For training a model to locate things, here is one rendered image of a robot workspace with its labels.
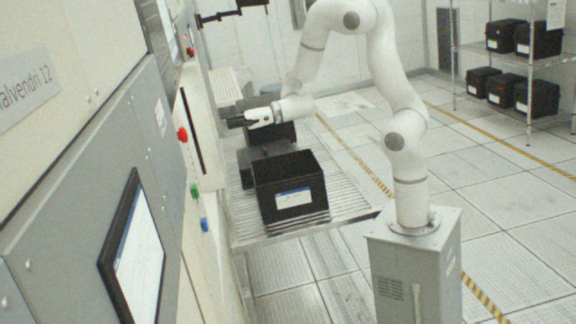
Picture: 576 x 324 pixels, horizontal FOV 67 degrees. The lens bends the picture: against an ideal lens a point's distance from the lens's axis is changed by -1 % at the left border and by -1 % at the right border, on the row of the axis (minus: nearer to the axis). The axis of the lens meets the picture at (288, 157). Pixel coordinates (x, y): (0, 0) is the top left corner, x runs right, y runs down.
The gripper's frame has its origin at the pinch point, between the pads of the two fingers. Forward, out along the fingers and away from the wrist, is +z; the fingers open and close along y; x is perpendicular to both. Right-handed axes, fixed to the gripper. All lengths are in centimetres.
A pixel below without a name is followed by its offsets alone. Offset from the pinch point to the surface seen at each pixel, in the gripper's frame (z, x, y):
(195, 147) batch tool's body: 16.7, -10.9, 14.3
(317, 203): -25.5, -38.8, -6.1
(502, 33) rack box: -244, -32, 191
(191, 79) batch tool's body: 11.5, 16.2, 14.1
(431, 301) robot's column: -53, -66, -45
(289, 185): -15.9, -28.2, -5.9
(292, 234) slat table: -12.6, -43.6, -15.9
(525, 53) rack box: -247, -46, 165
